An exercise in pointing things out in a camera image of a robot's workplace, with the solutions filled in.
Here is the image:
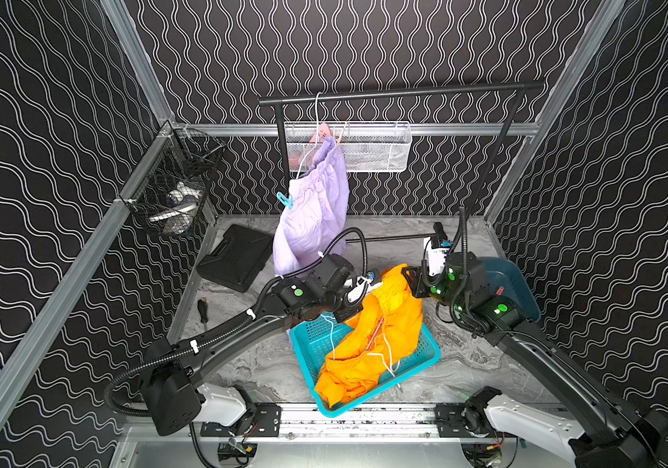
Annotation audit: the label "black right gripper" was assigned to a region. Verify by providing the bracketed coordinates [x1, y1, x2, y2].
[401, 262, 468, 318]

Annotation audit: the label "orange shorts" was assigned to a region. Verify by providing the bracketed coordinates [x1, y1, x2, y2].
[315, 263, 423, 407]

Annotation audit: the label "light blue wire hanger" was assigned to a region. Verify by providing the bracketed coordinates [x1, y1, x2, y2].
[316, 316, 414, 394]

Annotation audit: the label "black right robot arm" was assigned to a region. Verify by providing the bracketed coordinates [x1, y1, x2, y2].
[402, 214, 668, 467]

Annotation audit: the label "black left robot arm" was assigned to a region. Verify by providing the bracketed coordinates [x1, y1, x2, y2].
[103, 227, 375, 436]

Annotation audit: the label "lilac shorts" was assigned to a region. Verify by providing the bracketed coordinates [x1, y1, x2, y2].
[273, 136, 350, 276]

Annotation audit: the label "teal plastic basket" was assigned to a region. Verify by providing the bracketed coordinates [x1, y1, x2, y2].
[289, 313, 441, 418]

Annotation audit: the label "dark teal plastic bin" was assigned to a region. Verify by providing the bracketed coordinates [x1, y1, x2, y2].
[479, 257, 542, 323]

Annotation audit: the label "teal clothespin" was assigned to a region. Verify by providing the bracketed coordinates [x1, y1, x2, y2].
[276, 191, 294, 210]

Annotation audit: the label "peach clothespin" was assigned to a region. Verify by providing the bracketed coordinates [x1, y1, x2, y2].
[336, 126, 347, 146]

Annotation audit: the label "pink object in basket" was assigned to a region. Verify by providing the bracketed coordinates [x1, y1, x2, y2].
[310, 123, 335, 145]

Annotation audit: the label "black clothes rack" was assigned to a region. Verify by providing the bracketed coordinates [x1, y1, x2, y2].
[258, 79, 546, 216]

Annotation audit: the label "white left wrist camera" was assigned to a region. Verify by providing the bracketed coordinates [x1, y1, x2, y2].
[344, 272, 383, 304]

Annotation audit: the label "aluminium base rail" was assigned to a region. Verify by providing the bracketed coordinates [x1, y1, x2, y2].
[108, 401, 610, 468]

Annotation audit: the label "black handled screwdriver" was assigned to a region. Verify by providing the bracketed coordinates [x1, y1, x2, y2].
[197, 298, 209, 327]

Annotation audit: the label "black wire basket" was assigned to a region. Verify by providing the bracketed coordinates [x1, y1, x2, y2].
[127, 128, 228, 238]

